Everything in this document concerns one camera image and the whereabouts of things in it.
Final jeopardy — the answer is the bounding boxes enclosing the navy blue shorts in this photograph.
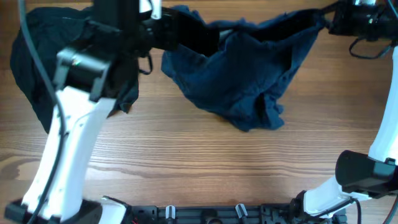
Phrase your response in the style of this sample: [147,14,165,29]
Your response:
[161,9,325,131]

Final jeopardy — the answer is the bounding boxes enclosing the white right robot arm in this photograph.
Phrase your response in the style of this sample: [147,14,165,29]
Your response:
[286,1,397,223]

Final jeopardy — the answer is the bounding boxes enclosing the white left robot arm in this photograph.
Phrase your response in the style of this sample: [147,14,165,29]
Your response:
[4,1,218,223]

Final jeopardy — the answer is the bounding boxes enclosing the black garment with logo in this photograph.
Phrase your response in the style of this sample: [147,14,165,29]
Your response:
[9,6,140,134]

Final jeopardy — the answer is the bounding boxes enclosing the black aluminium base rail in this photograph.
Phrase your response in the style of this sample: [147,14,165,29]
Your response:
[125,204,348,224]

